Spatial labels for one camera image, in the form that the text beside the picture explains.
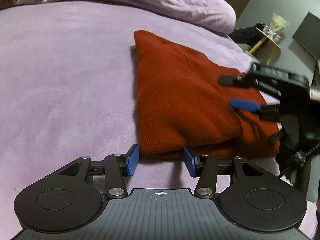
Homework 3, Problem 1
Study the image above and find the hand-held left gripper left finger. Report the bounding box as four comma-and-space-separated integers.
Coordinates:
58, 144, 140, 200

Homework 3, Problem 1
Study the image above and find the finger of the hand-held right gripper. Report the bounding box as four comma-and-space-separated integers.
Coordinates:
230, 98, 281, 122
218, 75, 280, 99

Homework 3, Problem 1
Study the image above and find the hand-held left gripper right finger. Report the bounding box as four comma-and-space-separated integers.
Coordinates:
182, 146, 265, 200

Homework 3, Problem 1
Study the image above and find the red knit cardigan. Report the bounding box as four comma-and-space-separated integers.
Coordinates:
134, 30, 283, 160

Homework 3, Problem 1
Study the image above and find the dark clothes pile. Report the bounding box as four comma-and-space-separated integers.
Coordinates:
230, 24, 265, 47

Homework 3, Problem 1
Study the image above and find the side table with wooden legs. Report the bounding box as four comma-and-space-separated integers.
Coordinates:
246, 26, 282, 65

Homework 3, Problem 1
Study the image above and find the small pink table ornament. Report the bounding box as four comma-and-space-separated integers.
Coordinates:
262, 25, 280, 42

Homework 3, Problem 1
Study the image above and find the black television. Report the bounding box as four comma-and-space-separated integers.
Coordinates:
290, 12, 320, 60

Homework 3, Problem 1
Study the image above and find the beige paper cone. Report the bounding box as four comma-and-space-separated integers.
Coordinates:
271, 11, 290, 30

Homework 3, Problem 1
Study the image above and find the purple bed blanket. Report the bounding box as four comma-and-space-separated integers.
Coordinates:
0, 1, 255, 240

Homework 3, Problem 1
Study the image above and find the purple duvet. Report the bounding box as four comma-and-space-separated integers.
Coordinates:
0, 0, 237, 34

